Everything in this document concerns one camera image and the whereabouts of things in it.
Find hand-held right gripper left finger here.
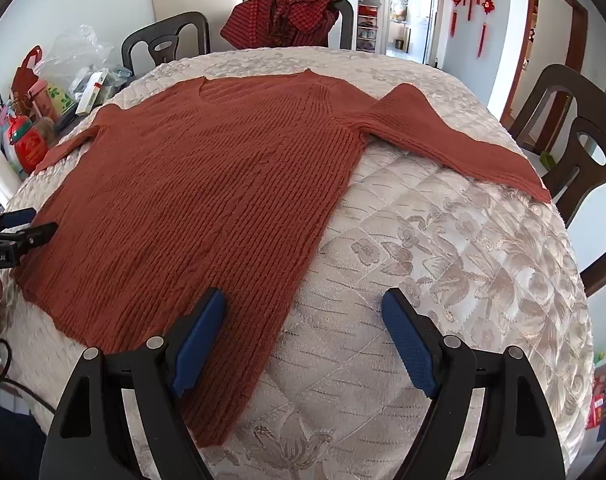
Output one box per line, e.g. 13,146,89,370
39,287,228,480

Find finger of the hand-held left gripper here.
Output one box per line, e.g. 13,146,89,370
0,223,59,249
0,207,37,234

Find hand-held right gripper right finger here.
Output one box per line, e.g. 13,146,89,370
381,288,567,480

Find rust knit sweater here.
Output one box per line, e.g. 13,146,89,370
13,69,554,448

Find red toy bottle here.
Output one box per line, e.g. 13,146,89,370
6,115,49,173

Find cream quilted table cover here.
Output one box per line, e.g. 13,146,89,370
0,47,596,480

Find red gift bag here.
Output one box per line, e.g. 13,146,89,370
10,46,44,106

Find white red medicine box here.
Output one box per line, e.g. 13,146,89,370
76,71,109,115

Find clear plastic bag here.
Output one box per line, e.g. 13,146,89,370
33,25,116,96

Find person's leg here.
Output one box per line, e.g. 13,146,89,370
0,400,49,480

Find colourful printed box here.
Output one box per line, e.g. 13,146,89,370
585,352,606,443

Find dark wooden chair oval cutout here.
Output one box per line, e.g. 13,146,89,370
120,11,211,77

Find large dark wooden chair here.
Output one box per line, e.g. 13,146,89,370
500,64,606,298

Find storage shelf with containers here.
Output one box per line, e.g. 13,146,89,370
357,2,380,53

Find red plaid garment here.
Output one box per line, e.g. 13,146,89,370
219,0,341,50

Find dark chair under red garment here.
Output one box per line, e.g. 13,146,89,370
328,0,355,51

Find brown door frame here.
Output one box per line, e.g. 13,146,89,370
500,0,590,121

